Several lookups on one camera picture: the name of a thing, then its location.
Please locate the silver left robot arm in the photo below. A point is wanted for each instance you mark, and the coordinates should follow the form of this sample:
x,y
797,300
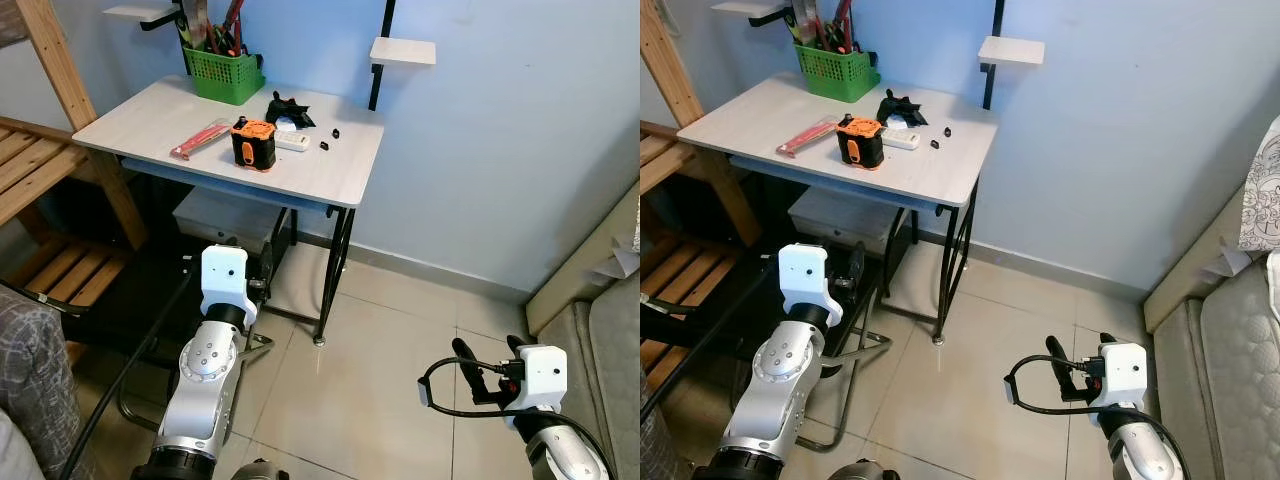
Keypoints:
x,y
205,370
790,375

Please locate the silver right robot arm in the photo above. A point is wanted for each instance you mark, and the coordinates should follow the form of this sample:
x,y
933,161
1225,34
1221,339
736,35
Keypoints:
x,y
1140,460
565,460

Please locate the grey shelf under table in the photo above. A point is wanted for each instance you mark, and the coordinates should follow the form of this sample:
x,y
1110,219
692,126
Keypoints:
x,y
840,212
225,215

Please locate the grey quilted mattress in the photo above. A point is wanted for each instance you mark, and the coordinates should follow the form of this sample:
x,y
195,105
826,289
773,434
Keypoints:
x,y
610,380
1235,370

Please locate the white bed sheet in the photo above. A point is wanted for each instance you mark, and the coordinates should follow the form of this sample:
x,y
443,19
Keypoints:
x,y
608,268
1230,266

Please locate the orange and black tool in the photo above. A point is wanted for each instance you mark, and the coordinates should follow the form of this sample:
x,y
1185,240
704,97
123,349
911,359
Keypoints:
x,y
860,145
253,148

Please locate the white remote control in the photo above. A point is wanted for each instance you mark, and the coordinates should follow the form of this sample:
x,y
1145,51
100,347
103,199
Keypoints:
x,y
293,141
902,139

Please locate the flat red package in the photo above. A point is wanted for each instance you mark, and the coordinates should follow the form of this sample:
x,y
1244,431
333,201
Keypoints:
x,y
805,137
200,140

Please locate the grey patterned cloth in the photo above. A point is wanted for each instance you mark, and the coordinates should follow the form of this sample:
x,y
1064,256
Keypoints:
x,y
660,450
35,380

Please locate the white wooden table black legs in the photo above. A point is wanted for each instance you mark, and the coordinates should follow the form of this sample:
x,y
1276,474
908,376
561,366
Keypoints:
x,y
760,120
150,120

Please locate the dark robot left leg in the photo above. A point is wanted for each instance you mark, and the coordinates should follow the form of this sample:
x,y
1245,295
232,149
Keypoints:
x,y
260,470
862,470

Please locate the green plastic basket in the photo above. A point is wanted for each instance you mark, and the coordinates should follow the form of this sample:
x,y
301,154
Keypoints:
x,y
225,80
838,75

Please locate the white grey floral quilt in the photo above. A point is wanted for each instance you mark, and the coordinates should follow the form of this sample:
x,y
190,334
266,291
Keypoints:
x,y
1262,190

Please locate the white shelf board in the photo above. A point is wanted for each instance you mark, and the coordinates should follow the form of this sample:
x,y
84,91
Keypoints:
x,y
1012,50
140,12
750,8
403,52

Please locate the wooden ladder beam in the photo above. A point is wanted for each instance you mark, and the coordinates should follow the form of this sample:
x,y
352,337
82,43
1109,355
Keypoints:
x,y
668,62
58,65

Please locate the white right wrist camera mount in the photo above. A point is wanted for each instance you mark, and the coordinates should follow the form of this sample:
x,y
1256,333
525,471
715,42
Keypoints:
x,y
1125,375
545,378

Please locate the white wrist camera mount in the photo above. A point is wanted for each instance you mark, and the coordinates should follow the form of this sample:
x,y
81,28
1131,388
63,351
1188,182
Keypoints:
x,y
222,275
803,275
1125,375
545,378

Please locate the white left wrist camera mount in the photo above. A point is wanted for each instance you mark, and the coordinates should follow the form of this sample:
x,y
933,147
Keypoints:
x,y
803,275
222,275

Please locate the beige bed frame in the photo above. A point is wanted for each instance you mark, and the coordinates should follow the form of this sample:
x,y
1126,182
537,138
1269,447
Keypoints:
x,y
575,270
1190,265

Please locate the wooden slatted frame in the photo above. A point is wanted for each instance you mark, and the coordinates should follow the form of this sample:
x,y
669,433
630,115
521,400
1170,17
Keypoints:
x,y
700,265
30,165

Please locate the black chair metal frame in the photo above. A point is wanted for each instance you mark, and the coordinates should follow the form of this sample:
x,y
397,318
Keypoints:
x,y
700,290
110,300

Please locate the black plastic bracket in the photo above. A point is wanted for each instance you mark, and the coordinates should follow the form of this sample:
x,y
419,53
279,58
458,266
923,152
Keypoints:
x,y
285,108
897,105

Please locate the black metal shelf post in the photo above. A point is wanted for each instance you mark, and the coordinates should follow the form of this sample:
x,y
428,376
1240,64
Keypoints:
x,y
375,85
988,85

